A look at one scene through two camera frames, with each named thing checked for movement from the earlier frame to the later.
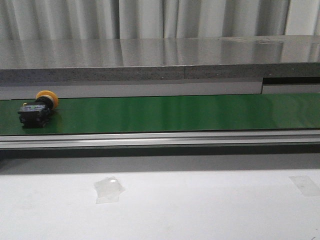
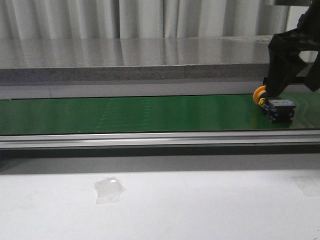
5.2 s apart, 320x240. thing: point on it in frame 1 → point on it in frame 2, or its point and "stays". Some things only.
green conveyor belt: x=169 y=114 stays
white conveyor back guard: x=29 y=89 stays
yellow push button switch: x=37 y=114 → x=278 y=110
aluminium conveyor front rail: x=174 y=139 stays
